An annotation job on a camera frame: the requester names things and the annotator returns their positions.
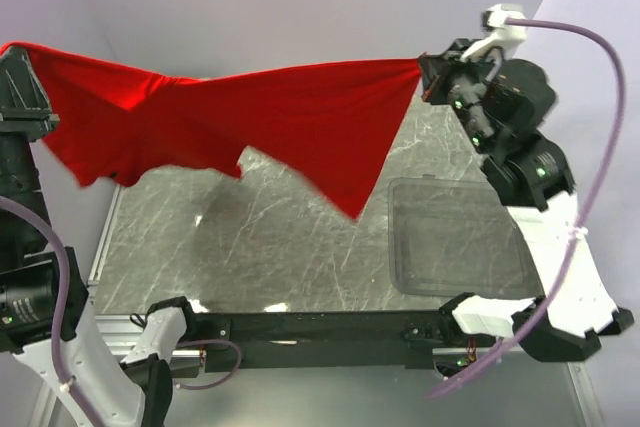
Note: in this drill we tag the black base beam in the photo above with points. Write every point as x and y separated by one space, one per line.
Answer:
336 339

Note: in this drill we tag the red t shirt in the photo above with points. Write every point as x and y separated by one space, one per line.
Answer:
333 123

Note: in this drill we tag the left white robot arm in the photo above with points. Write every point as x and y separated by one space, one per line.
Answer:
47 321

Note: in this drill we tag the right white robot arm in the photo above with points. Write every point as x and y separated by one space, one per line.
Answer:
500 104

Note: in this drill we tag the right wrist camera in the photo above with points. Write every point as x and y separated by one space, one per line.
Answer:
501 34

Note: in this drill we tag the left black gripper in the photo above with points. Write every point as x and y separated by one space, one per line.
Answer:
23 101

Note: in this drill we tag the clear plastic bin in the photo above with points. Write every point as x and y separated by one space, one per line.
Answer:
449 237

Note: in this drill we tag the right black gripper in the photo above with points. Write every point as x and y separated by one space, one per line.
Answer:
436 68

